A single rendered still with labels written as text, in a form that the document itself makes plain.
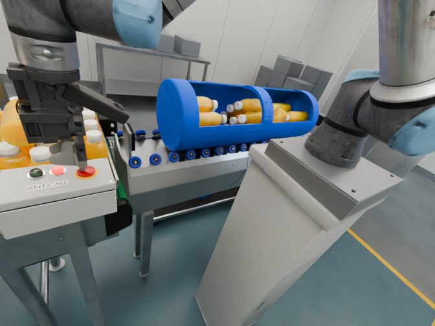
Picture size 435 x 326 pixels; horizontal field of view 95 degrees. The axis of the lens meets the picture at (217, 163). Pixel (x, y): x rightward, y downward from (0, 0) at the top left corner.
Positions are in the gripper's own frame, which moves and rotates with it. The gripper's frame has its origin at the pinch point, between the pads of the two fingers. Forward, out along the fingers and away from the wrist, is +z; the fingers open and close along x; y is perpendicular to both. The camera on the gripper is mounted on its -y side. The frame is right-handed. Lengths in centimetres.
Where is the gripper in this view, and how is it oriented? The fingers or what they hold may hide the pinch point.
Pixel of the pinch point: (85, 165)
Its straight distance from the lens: 52.3
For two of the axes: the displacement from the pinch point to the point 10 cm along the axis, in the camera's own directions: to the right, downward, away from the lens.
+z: -2.4, 7.9, 5.6
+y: -8.2, 1.4, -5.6
